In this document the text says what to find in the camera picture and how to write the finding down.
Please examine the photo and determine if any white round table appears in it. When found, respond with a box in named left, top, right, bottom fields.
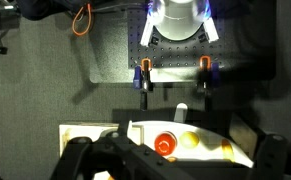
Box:
left=128, top=102, right=255, bottom=169

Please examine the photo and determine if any right purple orange clamp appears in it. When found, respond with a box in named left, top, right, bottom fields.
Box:
left=197, top=55, right=220, bottom=112

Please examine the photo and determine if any orange cable loop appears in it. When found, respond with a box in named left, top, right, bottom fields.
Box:
left=72, top=3, right=93, bottom=37

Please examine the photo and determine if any left purple orange clamp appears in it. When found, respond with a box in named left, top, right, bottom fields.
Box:
left=133, top=58, right=152, bottom=111

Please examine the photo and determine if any red plastic apple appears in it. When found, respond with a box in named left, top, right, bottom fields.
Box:
left=154, top=132, right=177, bottom=156

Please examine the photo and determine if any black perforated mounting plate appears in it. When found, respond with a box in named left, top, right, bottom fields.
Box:
left=128, top=9, right=277, bottom=81

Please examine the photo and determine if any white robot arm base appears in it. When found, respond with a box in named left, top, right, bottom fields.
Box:
left=140, top=0, right=219, bottom=47

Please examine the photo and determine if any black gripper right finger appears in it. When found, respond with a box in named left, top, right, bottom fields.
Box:
left=246, top=134, right=287, bottom=180

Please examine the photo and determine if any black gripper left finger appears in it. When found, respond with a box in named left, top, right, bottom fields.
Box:
left=50, top=137, right=123, bottom=180

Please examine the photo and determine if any yellow plastic lemon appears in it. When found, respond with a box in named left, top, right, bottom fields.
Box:
left=179, top=131, right=199, bottom=149

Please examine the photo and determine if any purple orange clamp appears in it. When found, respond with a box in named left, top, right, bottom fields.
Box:
left=133, top=58, right=152, bottom=111
left=197, top=55, right=220, bottom=112

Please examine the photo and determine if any wooden crate tray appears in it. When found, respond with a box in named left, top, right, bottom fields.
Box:
left=59, top=123, right=144, bottom=155

